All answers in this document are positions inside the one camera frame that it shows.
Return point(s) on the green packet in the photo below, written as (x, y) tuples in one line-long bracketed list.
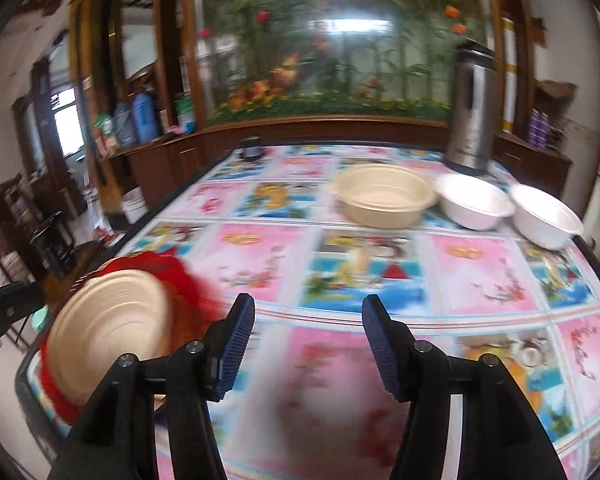
[(185, 115)]

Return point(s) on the black kettle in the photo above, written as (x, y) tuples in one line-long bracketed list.
[(52, 245)]

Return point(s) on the low wooden cabinet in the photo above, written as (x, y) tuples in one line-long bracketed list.
[(190, 160)]

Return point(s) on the beige plastic bowl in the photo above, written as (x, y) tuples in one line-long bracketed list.
[(385, 195), (115, 325)]

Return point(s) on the teal plastic cup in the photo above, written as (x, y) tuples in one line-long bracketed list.
[(40, 319)]

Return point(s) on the blue thermos flask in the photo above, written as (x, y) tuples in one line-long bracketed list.
[(145, 117)]

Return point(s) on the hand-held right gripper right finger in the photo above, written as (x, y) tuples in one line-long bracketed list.
[(382, 350)]

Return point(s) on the printed fruit tablecloth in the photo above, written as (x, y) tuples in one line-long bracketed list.
[(480, 270)]

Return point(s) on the wooden chair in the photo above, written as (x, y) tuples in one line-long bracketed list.
[(10, 240)]

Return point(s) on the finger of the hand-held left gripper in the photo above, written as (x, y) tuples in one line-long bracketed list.
[(10, 305)]

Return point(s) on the glass display with artificial flowers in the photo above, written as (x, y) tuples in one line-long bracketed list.
[(340, 40)]

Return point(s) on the white foam bowl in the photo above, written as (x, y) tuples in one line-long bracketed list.
[(475, 202), (547, 220)]

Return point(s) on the stainless steel thermos jug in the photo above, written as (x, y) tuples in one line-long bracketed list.
[(472, 110)]

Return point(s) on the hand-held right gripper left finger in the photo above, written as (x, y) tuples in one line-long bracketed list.
[(235, 350)]

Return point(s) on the white plastic bucket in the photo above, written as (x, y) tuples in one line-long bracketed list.
[(134, 205)]

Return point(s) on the small black jar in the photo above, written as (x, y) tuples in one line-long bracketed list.
[(250, 148)]

